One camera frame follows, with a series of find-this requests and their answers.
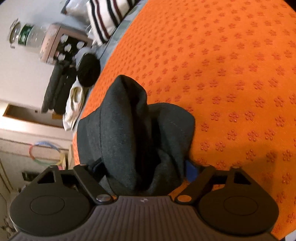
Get dark grey trousers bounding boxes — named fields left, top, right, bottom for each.
left=77, top=75, right=195, bottom=196

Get stack of dark folded clothes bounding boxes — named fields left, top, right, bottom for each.
left=41, top=61, right=77, bottom=115

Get hula hoop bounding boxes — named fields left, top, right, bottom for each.
left=29, top=141, right=66, bottom=168

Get white quilted garment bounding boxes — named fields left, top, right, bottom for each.
left=63, top=78, right=86, bottom=131

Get orange patterned mat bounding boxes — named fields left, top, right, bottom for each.
left=82, top=1, right=295, bottom=239

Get black rolled garment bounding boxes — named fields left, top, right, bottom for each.
left=77, top=53, right=101, bottom=87

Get grey folded garment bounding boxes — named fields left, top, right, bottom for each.
left=75, top=47, right=93, bottom=69

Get pink water dispenser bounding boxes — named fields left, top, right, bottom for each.
left=40, top=23, right=92, bottom=64

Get water bottle on dispenser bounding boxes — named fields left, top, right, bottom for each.
left=8, top=19, right=47, bottom=49

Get striped folded sweater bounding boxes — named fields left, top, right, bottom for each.
left=86, top=0, right=138, bottom=46

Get white bag with plastic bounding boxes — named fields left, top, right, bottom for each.
left=61, top=0, right=88, bottom=16

